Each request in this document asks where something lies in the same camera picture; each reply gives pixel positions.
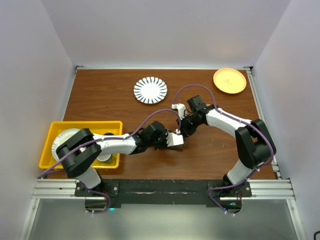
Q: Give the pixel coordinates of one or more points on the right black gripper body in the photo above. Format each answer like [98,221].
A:
[189,124]

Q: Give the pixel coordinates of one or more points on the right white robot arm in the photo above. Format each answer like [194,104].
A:
[253,141]

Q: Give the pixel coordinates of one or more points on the yellow plastic bin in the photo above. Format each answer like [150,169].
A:
[96,127]

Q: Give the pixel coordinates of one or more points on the dark blue mug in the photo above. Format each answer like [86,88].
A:
[109,134]

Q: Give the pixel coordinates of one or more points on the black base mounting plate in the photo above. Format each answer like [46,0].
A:
[211,199]

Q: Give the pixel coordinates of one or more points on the white paper plate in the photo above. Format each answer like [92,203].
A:
[60,139]

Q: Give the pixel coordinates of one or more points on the white blue striped plate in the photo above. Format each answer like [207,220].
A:
[150,90]

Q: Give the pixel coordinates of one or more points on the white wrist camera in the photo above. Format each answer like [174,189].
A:
[173,139]
[180,109]

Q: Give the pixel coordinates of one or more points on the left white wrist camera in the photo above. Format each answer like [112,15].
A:
[173,139]

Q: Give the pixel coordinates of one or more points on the aluminium frame rail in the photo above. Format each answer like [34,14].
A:
[274,189]

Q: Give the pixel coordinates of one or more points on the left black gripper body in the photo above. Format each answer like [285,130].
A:
[160,142]

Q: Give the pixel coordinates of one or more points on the brown cloth napkin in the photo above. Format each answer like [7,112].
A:
[178,147]

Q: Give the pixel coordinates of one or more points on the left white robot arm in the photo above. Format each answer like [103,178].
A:
[76,149]

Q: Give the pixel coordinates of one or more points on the orange plate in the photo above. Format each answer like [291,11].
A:
[229,81]

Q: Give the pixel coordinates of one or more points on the white grey mug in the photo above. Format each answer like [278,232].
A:
[104,157]

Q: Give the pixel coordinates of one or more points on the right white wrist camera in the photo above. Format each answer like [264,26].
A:
[180,109]

